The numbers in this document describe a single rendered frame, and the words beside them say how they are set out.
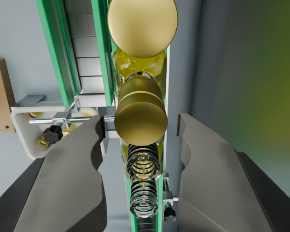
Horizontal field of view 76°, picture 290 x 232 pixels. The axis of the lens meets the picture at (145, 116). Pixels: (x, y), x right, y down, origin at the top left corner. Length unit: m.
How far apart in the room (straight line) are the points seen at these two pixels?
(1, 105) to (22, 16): 0.25
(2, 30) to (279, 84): 0.58
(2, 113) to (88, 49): 0.37
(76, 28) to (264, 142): 0.35
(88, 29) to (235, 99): 0.28
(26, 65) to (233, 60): 0.51
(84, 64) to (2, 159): 0.54
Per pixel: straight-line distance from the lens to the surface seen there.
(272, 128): 0.21
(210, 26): 0.45
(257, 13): 0.24
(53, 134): 0.34
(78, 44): 0.40
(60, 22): 0.37
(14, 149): 0.79
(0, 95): 0.64
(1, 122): 0.69
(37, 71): 0.60
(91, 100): 0.43
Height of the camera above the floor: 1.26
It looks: 60 degrees down
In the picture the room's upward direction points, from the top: 177 degrees clockwise
